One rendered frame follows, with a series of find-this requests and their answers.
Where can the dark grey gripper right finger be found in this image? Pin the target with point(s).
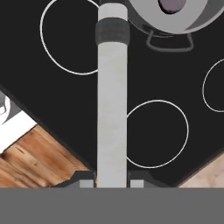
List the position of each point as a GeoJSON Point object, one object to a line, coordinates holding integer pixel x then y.
{"type": "Point", "coordinates": [140, 178]}

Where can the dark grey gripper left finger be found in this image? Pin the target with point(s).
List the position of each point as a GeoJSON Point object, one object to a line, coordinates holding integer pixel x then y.
{"type": "Point", "coordinates": [83, 178]}

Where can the grey spatula with black band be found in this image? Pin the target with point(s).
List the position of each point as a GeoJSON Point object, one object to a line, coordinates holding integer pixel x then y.
{"type": "Point", "coordinates": [112, 102]}

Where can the grey metal pot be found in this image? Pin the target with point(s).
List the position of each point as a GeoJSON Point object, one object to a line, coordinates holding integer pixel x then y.
{"type": "Point", "coordinates": [178, 17]}

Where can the purple eggplant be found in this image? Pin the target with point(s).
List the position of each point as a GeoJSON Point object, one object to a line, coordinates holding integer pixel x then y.
{"type": "Point", "coordinates": [171, 5]}

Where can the black hob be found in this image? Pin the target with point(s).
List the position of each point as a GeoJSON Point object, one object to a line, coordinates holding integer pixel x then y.
{"type": "Point", "coordinates": [67, 96]}

